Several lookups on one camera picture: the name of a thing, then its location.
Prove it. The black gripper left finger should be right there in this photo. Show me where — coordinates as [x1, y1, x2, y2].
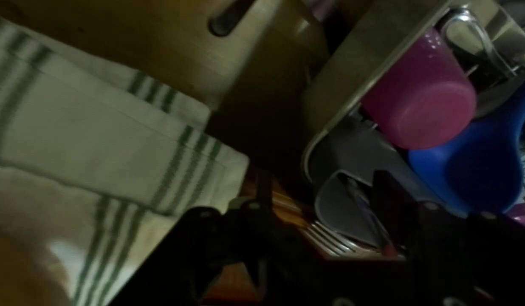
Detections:
[253, 168, 275, 221]

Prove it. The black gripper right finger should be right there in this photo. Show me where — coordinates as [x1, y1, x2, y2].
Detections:
[370, 168, 428, 258]

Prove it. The silver metal fork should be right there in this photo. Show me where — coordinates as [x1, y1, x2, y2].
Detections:
[303, 219, 365, 258]

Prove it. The blue plastic cup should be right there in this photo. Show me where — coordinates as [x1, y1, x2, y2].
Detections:
[406, 78, 525, 217]

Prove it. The pink plastic cup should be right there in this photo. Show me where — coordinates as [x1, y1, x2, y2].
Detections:
[360, 27, 479, 151]

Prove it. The purple and teal packet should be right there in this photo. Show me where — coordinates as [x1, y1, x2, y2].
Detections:
[506, 202, 525, 229]

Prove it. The green striped dish towel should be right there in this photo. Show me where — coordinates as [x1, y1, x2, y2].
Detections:
[0, 10, 252, 306]

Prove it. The dark wooden table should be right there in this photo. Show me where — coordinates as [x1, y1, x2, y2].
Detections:
[0, 0, 214, 109]

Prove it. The wooden bowl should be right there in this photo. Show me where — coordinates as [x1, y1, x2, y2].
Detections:
[0, 223, 71, 306]

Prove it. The wooden board with handle slot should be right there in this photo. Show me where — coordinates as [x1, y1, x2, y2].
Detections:
[175, 0, 331, 115]

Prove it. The metal wire drying rack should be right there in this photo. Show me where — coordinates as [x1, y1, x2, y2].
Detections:
[299, 0, 525, 251]

